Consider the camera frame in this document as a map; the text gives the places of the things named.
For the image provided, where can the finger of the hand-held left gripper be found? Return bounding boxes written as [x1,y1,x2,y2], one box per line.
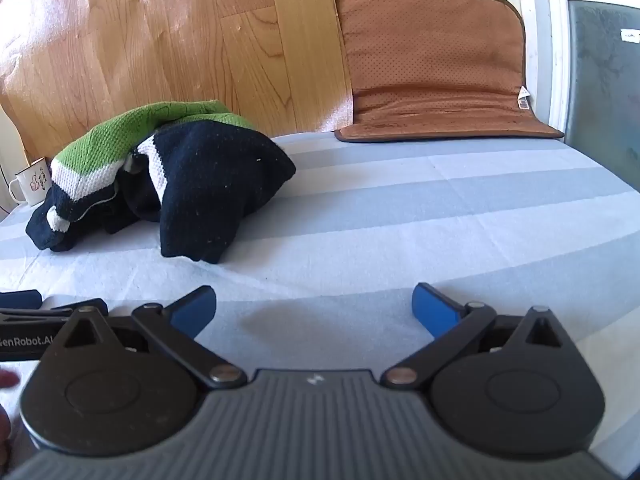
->
[47,298,109,317]
[0,289,42,311]

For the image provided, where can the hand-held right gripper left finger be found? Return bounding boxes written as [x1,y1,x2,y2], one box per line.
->
[54,285,248,389]

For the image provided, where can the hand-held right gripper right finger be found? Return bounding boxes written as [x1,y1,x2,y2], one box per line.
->
[382,283,582,389]

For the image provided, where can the navy green white knit sweater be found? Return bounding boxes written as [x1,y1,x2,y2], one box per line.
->
[26,100,297,265]

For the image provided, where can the person's left hand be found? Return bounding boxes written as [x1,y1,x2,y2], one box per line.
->
[0,369,22,469]

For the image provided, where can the blue white striped bed sheet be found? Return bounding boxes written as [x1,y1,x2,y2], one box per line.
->
[0,129,640,411]

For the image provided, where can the white enamel mug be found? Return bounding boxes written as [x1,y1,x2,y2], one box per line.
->
[7,156,51,207]

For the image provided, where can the brown perforated seat cushion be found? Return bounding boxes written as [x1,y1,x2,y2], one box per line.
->
[332,0,566,144]

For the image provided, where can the wood grain board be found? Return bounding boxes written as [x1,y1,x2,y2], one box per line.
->
[0,0,354,162]

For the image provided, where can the frosted glass window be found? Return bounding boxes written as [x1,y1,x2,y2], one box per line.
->
[515,0,640,196]

